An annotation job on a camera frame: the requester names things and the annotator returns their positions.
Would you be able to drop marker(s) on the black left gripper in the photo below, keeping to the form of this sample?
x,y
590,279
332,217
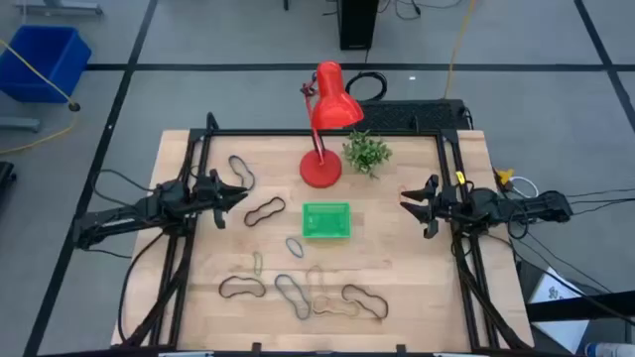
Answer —
x,y
206,193

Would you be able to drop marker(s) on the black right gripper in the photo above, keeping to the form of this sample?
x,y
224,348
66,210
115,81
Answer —
x,y
449,205

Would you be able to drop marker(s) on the dark brown wavy rubber band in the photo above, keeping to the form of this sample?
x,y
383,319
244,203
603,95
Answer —
x,y
342,292
219,288
245,218

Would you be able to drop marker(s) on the large blue-grey rubber band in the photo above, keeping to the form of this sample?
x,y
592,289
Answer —
x,y
254,179

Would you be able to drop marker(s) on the small blue rubber band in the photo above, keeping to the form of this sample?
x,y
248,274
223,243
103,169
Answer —
x,y
287,244

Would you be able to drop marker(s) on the small green rubber band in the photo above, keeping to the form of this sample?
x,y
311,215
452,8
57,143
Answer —
x,y
261,268

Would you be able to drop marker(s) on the blue curved track piece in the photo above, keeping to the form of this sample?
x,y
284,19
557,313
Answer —
x,y
276,283

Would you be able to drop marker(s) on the tan rubber band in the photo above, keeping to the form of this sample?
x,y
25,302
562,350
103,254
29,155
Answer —
x,y
322,277

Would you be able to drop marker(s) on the beige wavy track piece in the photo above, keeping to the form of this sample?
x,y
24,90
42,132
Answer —
x,y
358,310

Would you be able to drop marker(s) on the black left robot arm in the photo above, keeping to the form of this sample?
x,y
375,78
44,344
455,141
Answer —
x,y
124,218

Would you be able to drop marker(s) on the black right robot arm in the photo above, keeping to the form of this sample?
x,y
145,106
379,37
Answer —
x,y
536,208

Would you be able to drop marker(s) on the green plastic mesh bin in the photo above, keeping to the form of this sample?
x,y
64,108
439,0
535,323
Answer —
x,y
325,220

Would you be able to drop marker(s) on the blue plastic storage bin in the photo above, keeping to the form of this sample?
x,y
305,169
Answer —
x,y
44,59

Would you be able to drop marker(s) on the small green potted plant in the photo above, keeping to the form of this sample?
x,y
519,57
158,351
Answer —
x,y
366,153

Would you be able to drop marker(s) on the yellow clamp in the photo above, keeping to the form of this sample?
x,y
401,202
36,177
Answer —
x,y
505,176

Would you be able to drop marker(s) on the black perforated box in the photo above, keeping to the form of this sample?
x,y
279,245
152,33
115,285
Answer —
x,y
412,115

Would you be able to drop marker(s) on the red desk lamp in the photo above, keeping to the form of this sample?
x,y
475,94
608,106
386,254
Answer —
x,y
332,106

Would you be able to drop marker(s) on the black tower case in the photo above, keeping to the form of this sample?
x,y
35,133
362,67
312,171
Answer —
x,y
357,25

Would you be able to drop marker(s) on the black metal bar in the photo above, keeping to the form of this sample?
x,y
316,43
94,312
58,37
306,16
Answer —
x,y
585,306

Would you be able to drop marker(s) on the white cardboard box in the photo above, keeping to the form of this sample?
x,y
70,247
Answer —
x,y
565,334

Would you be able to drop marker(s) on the black object on floor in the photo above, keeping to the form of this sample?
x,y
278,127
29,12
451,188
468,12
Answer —
x,y
5,173

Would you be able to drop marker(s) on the white bottle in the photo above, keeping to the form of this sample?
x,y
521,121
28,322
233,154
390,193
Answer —
x,y
610,350

